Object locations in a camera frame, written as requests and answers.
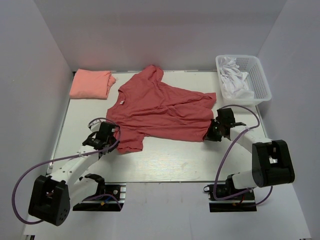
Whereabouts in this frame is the red t-shirt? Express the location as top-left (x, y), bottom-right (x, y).
top-left (106, 65), bottom-right (217, 154)

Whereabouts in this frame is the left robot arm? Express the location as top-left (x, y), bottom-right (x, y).
top-left (28, 121), bottom-right (121, 226)

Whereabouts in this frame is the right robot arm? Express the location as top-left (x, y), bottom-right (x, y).
top-left (205, 104), bottom-right (295, 201)

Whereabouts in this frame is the white crumpled t-shirt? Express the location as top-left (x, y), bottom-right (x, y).
top-left (218, 56), bottom-right (254, 100)

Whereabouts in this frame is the white plastic basket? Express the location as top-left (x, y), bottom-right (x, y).
top-left (215, 54), bottom-right (272, 106)

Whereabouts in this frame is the folded salmon t-shirt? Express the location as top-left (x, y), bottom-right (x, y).
top-left (69, 68), bottom-right (116, 100)

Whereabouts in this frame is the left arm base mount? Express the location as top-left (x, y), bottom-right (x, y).
top-left (72, 183), bottom-right (127, 212)

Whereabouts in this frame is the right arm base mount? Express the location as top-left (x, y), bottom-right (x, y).
top-left (203, 183), bottom-right (258, 213)

